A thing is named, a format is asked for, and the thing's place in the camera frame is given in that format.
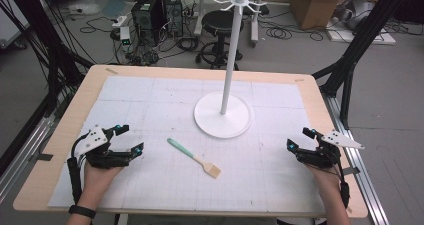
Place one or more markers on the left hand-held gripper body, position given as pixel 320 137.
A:
pixel 100 156

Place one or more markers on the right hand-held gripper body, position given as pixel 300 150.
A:
pixel 320 155

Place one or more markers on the white hook stand rack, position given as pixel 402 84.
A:
pixel 230 68

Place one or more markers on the person's left hand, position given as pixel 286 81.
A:
pixel 98 181

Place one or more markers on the person's right hand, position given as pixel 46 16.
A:
pixel 325 181

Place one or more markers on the black tape strip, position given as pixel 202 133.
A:
pixel 351 170
pixel 41 157

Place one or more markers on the white grid mat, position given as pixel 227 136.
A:
pixel 150 185

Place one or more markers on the wooden table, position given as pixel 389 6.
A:
pixel 60 141

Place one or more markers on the brown tape strip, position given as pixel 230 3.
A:
pixel 111 71
pixel 299 80

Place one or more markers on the black wristband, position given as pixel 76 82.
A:
pixel 81 211

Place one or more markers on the white box with green display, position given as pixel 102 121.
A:
pixel 125 35

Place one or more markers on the white power strip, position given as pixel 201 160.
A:
pixel 119 21

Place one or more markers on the white flat board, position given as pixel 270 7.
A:
pixel 366 38

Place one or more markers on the large black computer tower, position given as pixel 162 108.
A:
pixel 146 18

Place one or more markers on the cardboard box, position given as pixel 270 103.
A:
pixel 316 8

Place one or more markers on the small black computer tower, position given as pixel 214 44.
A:
pixel 173 13

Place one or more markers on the grey rounded device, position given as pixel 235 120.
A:
pixel 358 13

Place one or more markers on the black round stool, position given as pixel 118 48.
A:
pixel 218 23

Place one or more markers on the aluminium rail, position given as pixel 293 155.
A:
pixel 23 151
pixel 363 185

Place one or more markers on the black metal frame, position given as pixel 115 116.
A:
pixel 366 28
pixel 40 28

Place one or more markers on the grey metal stand post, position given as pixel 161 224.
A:
pixel 256 21
pixel 201 8

